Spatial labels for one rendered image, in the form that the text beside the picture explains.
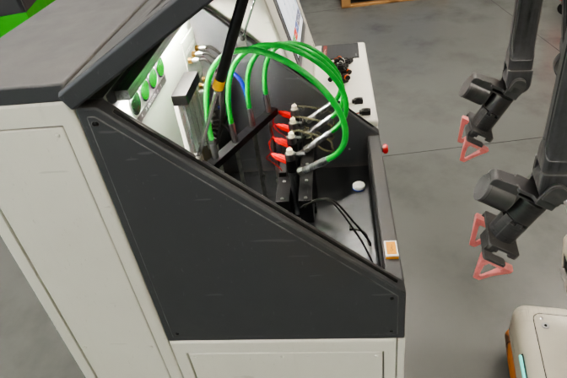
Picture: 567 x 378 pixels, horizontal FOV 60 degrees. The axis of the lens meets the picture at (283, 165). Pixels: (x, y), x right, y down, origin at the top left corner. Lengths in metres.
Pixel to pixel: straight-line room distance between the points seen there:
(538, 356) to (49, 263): 1.52
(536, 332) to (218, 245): 1.29
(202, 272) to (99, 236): 0.23
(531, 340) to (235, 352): 1.07
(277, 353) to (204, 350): 0.18
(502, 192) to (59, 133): 0.82
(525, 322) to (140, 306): 1.34
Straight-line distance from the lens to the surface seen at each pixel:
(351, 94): 1.83
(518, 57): 1.35
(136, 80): 1.01
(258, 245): 1.03
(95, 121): 0.93
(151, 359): 1.42
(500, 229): 1.08
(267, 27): 1.52
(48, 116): 0.97
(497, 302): 2.42
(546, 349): 1.96
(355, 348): 1.28
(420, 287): 2.42
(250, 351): 1.31
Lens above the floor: 1.81
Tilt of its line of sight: 34 degrees down
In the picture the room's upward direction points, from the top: 8 degrees counter-clockwise
